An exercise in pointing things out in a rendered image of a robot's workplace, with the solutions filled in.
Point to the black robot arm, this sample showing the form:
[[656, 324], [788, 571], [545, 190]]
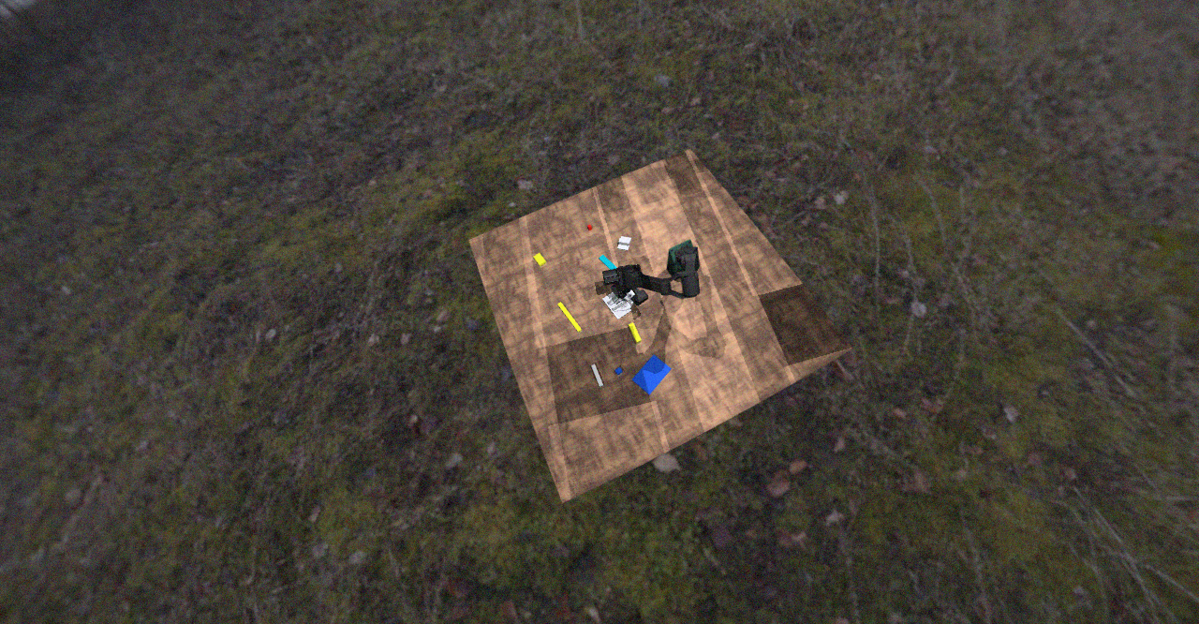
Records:
[[630, 277]]

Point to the blue flat plate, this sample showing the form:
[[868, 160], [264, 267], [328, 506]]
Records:
[[653, 372]]

